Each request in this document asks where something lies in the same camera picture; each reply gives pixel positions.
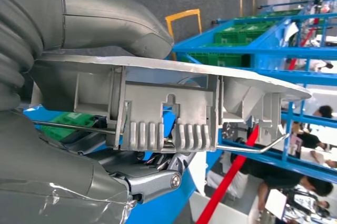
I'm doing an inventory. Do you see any blue metal shelf rack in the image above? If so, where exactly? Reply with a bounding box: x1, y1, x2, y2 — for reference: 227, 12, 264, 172
23, 0, 337, 224

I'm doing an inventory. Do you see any green plastic crate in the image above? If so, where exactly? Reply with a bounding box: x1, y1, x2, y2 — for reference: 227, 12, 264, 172
40, 111, 96, 142
181, 19, 278, 69

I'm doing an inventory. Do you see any white plastic mirror cover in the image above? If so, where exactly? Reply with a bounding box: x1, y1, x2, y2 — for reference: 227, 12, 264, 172
188, 152, 209, 196

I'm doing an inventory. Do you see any white table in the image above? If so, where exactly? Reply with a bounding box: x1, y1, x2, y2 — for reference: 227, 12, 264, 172
189, 191, 253, 224

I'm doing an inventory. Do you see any red barrier belt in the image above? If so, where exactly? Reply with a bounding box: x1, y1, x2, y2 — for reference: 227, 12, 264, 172
287, 17, 318, 72
196, 125, 260, 224

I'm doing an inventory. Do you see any person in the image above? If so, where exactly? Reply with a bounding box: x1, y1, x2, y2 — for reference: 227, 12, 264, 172
206, 152, 334, 224
290, 105, 334, 150

